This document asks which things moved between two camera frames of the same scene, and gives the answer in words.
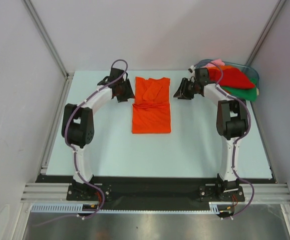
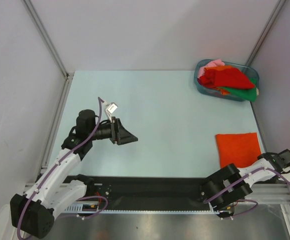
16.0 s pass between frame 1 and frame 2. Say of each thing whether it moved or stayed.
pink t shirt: stayed
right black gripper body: moved
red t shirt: stayed
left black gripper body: moved
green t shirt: stayed
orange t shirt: moved
